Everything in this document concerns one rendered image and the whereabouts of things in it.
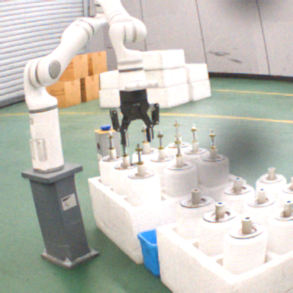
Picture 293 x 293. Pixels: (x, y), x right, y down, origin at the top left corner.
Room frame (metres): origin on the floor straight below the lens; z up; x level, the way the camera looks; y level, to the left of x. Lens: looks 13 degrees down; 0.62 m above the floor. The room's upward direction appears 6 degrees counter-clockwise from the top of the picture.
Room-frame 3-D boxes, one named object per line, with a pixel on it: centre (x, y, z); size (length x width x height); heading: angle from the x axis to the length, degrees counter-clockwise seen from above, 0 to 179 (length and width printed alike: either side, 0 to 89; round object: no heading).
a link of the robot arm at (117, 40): (1.27, 0.03, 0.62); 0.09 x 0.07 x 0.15; 104
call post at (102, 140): (1.66, 0.14, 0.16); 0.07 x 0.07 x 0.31; 23
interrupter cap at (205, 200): (0.99, -0.10, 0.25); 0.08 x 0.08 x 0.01
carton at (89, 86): (5.54, 0.67, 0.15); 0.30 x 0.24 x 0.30; 51
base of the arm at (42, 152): (1.24, 0.28, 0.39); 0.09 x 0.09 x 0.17; 51
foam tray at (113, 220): (1.42, -0.04, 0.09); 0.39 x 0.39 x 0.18; 23
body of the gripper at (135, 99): (1.27, 0.02, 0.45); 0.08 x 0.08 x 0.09
